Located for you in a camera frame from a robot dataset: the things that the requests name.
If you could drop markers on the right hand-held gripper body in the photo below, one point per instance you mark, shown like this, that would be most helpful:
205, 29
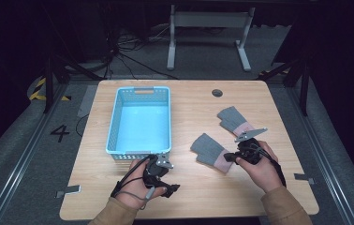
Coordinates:
249, 146

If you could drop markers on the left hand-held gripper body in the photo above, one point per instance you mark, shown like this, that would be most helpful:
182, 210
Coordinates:
157, 170

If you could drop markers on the light blue plastic basket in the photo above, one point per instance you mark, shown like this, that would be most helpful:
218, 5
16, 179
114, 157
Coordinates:
142, 125

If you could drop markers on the person's left hand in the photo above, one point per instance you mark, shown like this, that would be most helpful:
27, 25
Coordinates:
134, 187

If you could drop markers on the person's right hand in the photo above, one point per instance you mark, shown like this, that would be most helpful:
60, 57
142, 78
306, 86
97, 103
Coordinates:
264, 175

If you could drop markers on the grey tape strip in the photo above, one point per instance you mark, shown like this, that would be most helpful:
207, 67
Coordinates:
303, 177
70, 189

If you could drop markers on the black metal stand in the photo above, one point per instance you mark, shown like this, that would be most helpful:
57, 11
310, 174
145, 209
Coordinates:
49, 84
303, 84

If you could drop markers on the grey floor tape patch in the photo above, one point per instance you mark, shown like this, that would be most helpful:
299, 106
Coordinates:
87, 101

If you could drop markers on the white metal desk frame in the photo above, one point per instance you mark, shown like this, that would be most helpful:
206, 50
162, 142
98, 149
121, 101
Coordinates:
208, 18

